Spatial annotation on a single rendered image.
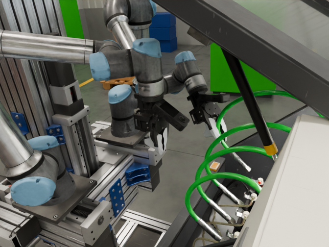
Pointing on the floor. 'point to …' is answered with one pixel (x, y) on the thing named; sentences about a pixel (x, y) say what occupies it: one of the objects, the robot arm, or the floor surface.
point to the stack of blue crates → (164, 31)
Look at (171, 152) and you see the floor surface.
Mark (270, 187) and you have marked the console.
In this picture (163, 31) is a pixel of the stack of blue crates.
